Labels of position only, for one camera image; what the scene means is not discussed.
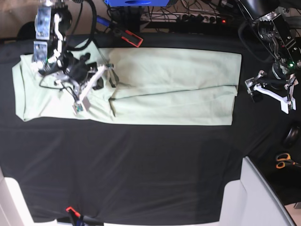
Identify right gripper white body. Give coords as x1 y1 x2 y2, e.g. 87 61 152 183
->
55 62 114 115

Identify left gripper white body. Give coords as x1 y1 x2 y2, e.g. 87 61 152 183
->
245 70 298 114

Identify light green T-shirt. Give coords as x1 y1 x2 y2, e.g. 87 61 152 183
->
12 43 242 126

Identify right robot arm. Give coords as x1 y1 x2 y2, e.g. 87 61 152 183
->
32 0 114 114

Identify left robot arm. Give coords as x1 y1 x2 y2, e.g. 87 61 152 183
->
237 0 301 114

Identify black computer mouse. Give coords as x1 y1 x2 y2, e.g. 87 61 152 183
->
283 126 301 148

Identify blue box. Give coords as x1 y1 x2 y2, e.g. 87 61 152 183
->
104 0 178 7

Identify black table cloth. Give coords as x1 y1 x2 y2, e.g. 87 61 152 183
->
0 33 301 225

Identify red clamp bottom edge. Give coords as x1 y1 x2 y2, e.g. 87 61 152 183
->
65 206 104 226

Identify white bin left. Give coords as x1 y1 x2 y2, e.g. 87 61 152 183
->
0 173 58 226

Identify orange handled scissors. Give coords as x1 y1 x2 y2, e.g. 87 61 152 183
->
276 153 301 169

